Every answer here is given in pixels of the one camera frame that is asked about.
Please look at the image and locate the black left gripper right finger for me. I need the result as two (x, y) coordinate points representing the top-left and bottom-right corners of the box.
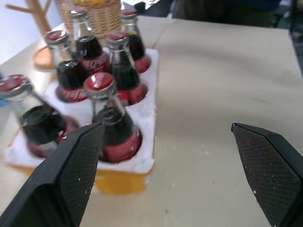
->
(231, 122), (303, 227)

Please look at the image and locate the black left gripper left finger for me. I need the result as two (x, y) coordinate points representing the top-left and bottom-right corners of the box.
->
(0, 122), (106, 227)

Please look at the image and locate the glass cola bottle red cap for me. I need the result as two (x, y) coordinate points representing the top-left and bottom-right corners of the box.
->
(68, 8), (111, 74)
(45, 30), (92, 103)
(105, 31), (149, 106)
(120, 9), (152, 74)
(83, 72), (143, 164)
(0, 74), (80, 158)

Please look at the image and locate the yellow crate with foam insert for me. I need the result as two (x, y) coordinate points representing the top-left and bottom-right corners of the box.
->
(2, 48), (160, 195)

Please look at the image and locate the clear container with blue label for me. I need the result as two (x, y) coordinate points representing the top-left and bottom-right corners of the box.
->
(0, 94), (12, 139)

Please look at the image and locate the wooden tree-shaped rack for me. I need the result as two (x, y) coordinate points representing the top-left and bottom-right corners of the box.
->
(5, 0), (56, 70)

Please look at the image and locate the woven wicker basket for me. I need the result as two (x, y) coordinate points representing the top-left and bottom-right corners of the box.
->
(58, 0), (122, 39)

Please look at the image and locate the dark bulky background object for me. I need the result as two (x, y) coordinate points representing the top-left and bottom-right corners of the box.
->
(170, 0), (292, 28)

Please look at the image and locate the yellow item in basket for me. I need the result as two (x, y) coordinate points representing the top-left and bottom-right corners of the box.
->
(75, 0), (119, 5)

